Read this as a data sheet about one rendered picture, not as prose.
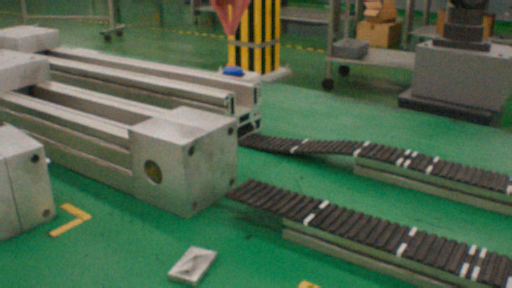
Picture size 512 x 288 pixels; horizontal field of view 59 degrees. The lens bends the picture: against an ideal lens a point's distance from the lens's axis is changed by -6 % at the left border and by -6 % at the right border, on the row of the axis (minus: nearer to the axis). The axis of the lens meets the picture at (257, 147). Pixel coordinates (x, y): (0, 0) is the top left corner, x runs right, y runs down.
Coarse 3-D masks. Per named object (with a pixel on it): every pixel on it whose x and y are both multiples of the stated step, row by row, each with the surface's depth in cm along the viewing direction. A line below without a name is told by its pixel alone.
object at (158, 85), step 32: (64, 64) 92; (96, 64) 98; (128, 64) 92; (160, 64) 90; (128, 96) 84; (160, 96) 79; (192, 96) 75; (224, 96) 71; (256, 96) 79; (256, 128) 81
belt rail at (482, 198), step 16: (368, 160) 64; (368, 176) 65; (384, 176) 64; (400, 176) 63; (416, 176) 61; (432, 176) 60; (432, 192) 61; (448, 192) 59; (464, 192) 59; (480, 192) 57; (496, 192) 56; (496, 208) 56
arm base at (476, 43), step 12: (456, 12) 94; (468, 12) 93; (480, 12) 93; (444, 24) 97; (456, 24) 95; (468, 24) 94; (480, 24) 95; (444, 36) 98; (456, 36) 95; (468, 36) 94; (480, 36) 94; (456, 48) 95; (468, 48) 94; (480, 48) 93
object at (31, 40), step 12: (0, 36) 102; (12, 36) 100; (24, 36) 100; (36, 36) 102; (48, 36) 105; (0, 48) 104; (12, 48) 101; (24, 48) 101; (36, 48) 103; (48, 48) 106
